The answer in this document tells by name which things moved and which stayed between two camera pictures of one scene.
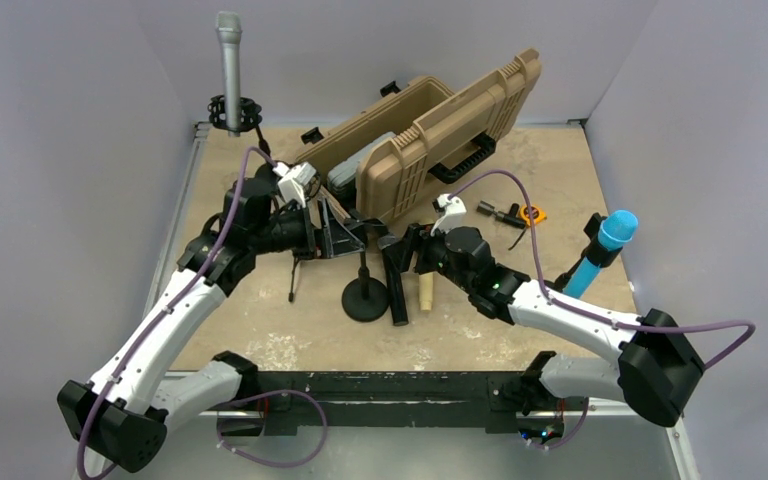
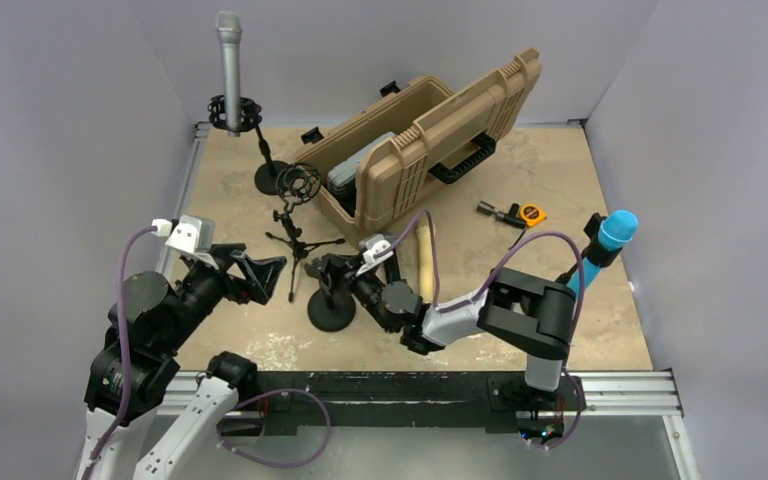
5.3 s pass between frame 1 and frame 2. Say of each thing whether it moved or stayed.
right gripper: moved
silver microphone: stayed
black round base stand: moved
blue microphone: stayed
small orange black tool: stayed
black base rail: stayed
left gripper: moved
